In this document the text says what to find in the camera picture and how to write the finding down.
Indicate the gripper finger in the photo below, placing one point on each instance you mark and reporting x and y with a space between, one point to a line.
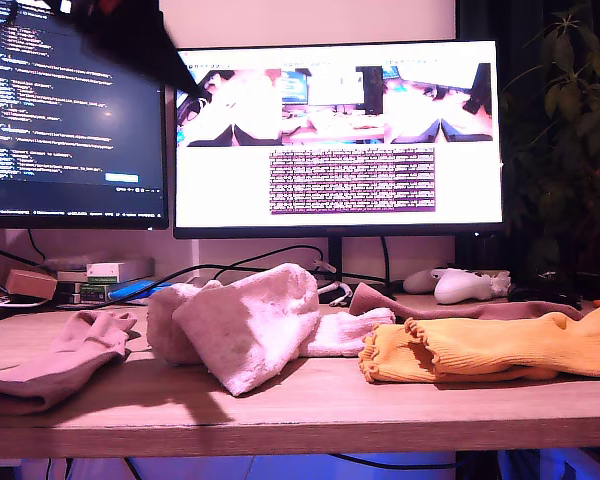
135 40

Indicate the white terry sock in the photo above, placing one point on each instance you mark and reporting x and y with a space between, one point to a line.
250 330
352 332

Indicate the mauve sock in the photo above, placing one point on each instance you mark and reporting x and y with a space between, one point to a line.
65 350
375 300

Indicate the orange frilled sock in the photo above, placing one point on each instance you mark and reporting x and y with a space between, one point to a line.
390 355
505 345

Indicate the dark code screen monitor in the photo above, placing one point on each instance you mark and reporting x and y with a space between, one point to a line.
55 135

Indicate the white green small box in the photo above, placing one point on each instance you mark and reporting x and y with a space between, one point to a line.
102 272

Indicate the blue pouch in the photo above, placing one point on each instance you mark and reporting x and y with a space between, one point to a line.
135 290

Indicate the stack of green boxes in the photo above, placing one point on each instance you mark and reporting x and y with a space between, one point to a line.
87 294

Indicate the clear plug connector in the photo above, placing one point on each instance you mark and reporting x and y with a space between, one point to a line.
325 266

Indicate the black monitor stand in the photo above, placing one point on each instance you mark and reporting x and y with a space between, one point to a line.
335 260

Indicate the black flat device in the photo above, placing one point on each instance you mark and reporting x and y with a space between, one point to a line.
0 312

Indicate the white screen monitor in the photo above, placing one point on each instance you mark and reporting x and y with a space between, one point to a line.
470 175

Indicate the beige game controller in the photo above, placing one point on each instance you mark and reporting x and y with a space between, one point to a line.
420 282

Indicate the white game controller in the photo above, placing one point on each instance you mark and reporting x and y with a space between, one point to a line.
460 287

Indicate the small white crumpled object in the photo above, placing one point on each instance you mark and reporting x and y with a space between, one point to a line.
501 284

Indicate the green houseplant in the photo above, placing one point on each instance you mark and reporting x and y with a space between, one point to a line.
570 200

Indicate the black wallet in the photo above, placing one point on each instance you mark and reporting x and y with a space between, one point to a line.
540 294

